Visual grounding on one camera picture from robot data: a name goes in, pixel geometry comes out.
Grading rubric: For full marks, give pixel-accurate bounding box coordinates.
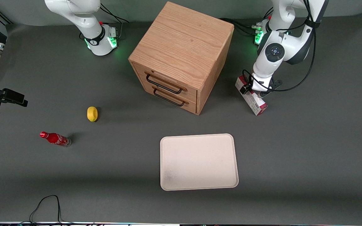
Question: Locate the black cables arm base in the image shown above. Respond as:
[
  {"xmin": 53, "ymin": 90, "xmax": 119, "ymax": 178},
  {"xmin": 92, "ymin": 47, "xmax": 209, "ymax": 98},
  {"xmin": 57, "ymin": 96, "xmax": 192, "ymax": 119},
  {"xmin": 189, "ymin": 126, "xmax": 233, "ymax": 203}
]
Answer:
[
  {"xmin": 100, "ymin": 3, "xmax": 130, "ymax": 40},
  {"xmin": 220, "ymin": 17, "xmax": 263, "ymax": 35}
]

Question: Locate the wooden drawer front small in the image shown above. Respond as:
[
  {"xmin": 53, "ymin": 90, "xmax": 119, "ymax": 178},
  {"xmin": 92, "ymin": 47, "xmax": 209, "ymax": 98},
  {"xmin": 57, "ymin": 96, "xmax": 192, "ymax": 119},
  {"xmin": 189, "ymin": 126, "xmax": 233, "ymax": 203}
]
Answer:
[{"xmin": 143, "ymin": 84, "xmax": 197, "ymax": 114}]

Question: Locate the yellow lemon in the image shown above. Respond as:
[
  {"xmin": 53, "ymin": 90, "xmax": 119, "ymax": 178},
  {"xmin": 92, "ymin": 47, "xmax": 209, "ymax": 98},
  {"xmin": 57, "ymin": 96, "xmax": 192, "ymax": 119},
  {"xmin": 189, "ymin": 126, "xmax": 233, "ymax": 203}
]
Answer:
[{"xmin": 87, "ymin": 106, "xmax": 99, "ymax": 122}]

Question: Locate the red cookie box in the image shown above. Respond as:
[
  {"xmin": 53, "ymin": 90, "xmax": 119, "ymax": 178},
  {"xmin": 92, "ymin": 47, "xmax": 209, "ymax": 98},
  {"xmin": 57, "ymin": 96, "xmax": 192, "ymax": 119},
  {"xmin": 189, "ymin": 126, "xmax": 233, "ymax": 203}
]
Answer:
[{"xmin": 235, "ymin": 75, "xmax": 268, "ymax": 116}]

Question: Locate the cream rectangular tray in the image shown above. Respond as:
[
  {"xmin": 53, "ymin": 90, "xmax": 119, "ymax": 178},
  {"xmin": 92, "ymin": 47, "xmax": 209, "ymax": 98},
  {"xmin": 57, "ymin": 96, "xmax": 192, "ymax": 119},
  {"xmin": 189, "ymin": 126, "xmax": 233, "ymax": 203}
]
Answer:
[{"xmin": 160, "ymin": 133, "xmax": 239, "ymax": 191}]

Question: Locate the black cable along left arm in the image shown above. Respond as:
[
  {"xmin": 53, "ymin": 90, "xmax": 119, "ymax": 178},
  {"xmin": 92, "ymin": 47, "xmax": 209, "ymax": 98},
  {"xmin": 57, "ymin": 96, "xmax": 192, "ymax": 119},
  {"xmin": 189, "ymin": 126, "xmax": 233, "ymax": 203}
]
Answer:
[{"xmin": 242, "ymin": 0, "xmax": 321, "ymax": 93}]

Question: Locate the black cables right arm base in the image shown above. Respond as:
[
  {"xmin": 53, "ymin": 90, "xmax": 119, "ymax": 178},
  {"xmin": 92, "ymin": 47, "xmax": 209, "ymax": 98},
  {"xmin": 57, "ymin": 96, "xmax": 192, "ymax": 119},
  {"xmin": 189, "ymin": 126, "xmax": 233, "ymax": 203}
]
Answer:
[{"xmin": 100, "ymin": 3, "xmax": 130, "ymax": 40}]

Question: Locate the black cables left arm base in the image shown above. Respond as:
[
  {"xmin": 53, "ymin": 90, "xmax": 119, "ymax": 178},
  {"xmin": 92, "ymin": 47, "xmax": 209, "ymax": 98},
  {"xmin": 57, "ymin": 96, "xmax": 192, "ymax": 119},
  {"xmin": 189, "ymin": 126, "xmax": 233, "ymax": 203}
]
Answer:
[{"xmin": 220, "ymin": 17, "xmax": 263, "ymax": 35}]

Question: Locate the oak wooden drawer cabinet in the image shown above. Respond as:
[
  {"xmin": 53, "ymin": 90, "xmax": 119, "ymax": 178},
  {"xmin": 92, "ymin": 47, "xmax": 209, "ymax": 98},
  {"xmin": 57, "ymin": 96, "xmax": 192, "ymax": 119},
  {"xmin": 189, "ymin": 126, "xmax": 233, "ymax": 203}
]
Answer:
[{"xmin": 128, "ymin": 1, "xmax": 235, "ymax": 116}]

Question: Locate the thin black looped cable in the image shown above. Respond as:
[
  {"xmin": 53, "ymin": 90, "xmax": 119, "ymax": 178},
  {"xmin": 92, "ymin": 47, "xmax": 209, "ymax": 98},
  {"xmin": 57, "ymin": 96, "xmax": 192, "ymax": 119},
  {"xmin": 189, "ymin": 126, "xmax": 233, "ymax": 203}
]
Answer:
[{"xmin": 19, "ymin": 195, "xmax": 74, "ymax": 226}]

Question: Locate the black metal drawer handle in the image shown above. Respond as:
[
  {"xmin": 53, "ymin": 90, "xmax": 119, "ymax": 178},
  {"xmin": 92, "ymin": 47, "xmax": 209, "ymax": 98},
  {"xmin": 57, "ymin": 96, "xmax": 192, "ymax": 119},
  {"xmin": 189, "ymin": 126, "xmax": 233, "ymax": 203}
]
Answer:
[
  {"xmin": 145, "ymin": 73, "xmax": 188, "ymax": 94},
  {"xmin": 153, "ymin": 87, "xmax": 189, "ymax": 107}
]

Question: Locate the wooden drawer front large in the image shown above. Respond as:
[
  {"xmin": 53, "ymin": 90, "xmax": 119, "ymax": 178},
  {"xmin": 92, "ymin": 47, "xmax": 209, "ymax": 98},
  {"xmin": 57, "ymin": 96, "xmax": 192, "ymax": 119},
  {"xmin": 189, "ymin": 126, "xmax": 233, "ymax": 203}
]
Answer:
[{"xmin": 133, "ymin": 63, "xmax": 198, "ymax": 100}]

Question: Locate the red cola bottle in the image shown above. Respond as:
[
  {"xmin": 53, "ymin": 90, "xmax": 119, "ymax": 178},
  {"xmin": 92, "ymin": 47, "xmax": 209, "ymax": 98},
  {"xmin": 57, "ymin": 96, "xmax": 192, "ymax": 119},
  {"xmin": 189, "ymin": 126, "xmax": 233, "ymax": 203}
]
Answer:
[{"xmin": 40, "ymin": 131, "xmax": 72, "ymax": 147}]

